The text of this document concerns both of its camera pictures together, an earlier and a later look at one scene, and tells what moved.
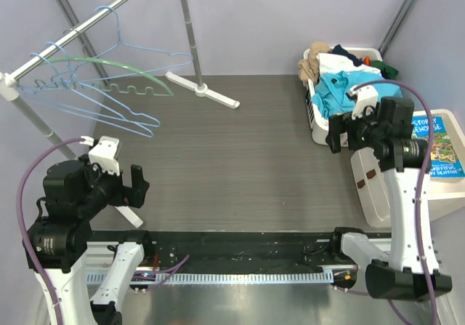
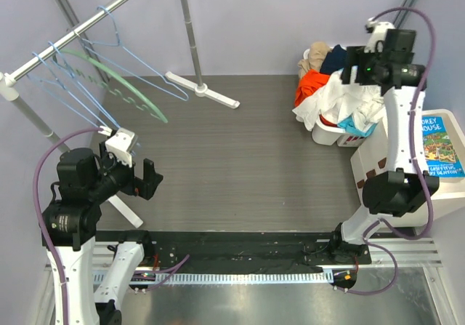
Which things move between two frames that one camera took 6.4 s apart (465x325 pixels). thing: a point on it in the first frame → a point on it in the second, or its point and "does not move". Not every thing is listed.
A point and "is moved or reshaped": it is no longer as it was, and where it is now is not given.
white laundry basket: (320, 129) does not move
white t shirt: (330, 63) → (336, 100)
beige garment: (309, 67) does not move
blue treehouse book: (445, 159) does not move
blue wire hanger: (120, 42) is moved or reshaped
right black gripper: (344, 123) → (352, 51)
